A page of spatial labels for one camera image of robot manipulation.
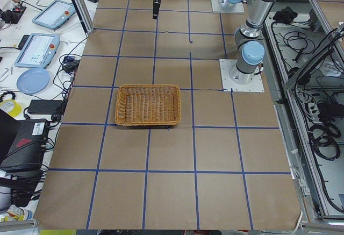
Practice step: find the yellow tape roll on desk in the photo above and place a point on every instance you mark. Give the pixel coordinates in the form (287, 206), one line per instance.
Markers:
(11, 107)

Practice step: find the upper teach pendant tablet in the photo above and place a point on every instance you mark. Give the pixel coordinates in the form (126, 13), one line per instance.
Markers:
(55, 15)

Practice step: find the teach pendant tablet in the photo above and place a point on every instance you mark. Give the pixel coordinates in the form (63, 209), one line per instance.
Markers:
(38, 51)
(55, 15)

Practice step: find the brown wicker basket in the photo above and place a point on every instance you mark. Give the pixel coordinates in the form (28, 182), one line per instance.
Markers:
(148, 105)

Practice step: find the lower teach pendant tablet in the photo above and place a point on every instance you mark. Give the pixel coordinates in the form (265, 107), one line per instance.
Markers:
(38, 51)

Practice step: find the black cloth bundle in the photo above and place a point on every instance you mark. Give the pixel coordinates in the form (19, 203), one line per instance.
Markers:
(286, 15)

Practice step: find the light blue plate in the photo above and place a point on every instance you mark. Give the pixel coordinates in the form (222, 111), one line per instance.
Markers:
(33, 81)

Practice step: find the black power adapter brick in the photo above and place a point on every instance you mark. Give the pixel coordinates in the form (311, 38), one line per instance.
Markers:
(43, 107)

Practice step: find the black computer box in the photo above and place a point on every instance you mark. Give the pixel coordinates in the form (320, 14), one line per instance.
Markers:
(22, 144)

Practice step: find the aluminium frame post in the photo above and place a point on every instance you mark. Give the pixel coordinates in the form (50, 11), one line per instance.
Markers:
(83, 15)

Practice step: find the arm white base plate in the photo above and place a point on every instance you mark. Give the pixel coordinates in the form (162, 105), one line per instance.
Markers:
(228, 6)
(235, 81)

